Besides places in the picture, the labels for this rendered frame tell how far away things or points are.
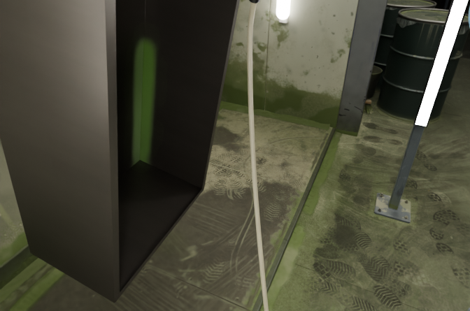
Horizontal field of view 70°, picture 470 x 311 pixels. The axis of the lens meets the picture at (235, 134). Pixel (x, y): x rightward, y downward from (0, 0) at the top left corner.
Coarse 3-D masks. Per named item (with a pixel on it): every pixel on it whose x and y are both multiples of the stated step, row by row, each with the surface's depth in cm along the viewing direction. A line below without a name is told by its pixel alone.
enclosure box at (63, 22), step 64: (0, 0) 62; (64, 0) 56; (128, 0) 110; (192, 0) 111; (0, 64) 71; (64, 64) 63; (128, 64) 124; (192, 64) 123; (0, 128) 83; (64, 128) 73; (128, 128) 140; (192, 128) 138; (64, 192) 86; (128, 192) 143; (192, 192) 150; (64, 256) 104; (128, 256) 119
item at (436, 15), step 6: (402, 12) 297; (408, 12) 300; (414, 12) 299; (420, 12) 300; (426, 12) 300; (432, 12) 299; (438, 12) 299; (444, 12) 297; (420, 18) 278; (426, 18) 277; (432, 18) 277; (438, 18) 275; (444, 18) 277; (468, 18) 276
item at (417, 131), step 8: (416, 128) 177; (424, 128) 175; (416, 136) 179; (408, 144) 183; (416, 144) 181; (408, 152) 185; (408, 160) 187; (400, 168) 193; (408, 168) 189; (400, 176) 193; (400, 184) 196; (392, 192) 203; (400, 192) 198; (392, 200) 203; (392, 208) 205
